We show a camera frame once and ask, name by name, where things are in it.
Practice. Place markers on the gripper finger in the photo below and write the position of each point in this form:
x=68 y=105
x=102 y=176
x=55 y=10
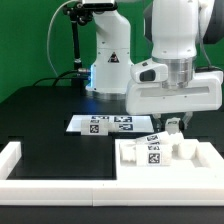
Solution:
x=157 y=119
x=186 y=119

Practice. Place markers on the white sheet with tags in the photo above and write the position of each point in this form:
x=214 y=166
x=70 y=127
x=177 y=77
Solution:
x=124 y=123

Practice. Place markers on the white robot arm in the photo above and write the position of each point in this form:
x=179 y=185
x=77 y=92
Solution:
x=167 y=82

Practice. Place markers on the black camera stand pole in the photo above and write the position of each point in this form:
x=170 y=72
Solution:
x=71 y=12

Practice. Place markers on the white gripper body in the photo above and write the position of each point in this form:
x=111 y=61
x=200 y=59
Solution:
x=147 y=95

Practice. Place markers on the white square tabletop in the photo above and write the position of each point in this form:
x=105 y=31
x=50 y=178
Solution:
x=191 y=161

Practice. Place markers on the white U-shaped fence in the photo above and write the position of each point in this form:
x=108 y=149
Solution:
x=101 y=193

